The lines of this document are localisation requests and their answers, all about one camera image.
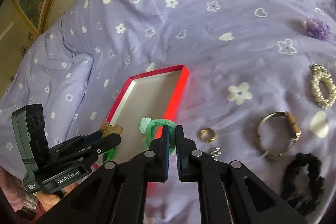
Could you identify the gold wrist watch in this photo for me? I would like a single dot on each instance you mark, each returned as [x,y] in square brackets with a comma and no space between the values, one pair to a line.
[291,121]

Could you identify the black scrunchie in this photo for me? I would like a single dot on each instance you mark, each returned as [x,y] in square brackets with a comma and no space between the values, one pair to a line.
[312,169]

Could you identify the green knitted hair band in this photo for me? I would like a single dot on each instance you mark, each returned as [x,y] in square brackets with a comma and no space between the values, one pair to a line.
[109,154]

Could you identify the red cardboard box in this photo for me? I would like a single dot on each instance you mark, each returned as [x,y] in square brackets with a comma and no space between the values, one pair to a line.
[147,98]

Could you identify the purple flower print blanket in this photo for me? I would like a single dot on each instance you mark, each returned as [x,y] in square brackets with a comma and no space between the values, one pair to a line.
[210,29]

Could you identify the crystal hair clip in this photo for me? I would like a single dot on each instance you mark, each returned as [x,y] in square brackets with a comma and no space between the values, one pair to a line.
[317,87]

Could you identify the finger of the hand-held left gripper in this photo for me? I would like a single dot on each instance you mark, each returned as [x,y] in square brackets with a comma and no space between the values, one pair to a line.
[90,138]
[107,142]

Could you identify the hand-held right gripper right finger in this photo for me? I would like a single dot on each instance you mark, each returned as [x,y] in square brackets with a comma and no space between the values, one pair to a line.
[179,153]

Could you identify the yellow hair claw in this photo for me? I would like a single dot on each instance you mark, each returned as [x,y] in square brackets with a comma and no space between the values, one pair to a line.
[113,129]

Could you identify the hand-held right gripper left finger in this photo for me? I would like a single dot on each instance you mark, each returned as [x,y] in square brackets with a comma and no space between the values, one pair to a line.
[166,151]

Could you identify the pink printed clothing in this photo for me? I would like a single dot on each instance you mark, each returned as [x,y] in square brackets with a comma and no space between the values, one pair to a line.
[10,182]

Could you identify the purple scrunchie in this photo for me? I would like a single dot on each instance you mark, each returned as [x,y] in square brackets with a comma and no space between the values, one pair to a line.
[319,29]

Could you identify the small silver link piece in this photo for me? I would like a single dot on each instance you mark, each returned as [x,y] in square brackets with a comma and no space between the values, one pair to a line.
[215,153]

